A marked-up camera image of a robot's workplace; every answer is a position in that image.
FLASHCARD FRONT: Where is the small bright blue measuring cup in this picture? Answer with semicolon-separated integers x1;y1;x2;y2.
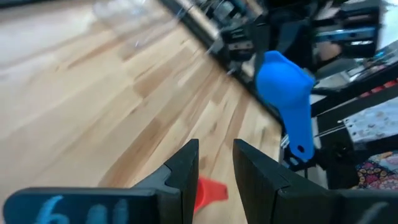
254;50;315;162

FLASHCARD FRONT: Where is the black aluminium table frame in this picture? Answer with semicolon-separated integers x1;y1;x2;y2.
158;0;398;131

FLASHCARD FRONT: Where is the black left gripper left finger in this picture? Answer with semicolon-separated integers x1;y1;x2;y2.
2;139;200;224

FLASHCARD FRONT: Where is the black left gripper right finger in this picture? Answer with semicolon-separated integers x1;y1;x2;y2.
233;138;398;224

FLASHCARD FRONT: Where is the colourful floral cloth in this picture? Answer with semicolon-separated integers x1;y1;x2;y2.
354;151;398;190

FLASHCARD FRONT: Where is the white patterned sheet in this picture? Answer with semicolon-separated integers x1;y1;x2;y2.
343;98;398;144

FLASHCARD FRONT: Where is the red measuring cup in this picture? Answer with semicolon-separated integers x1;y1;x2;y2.
194;176;229;214

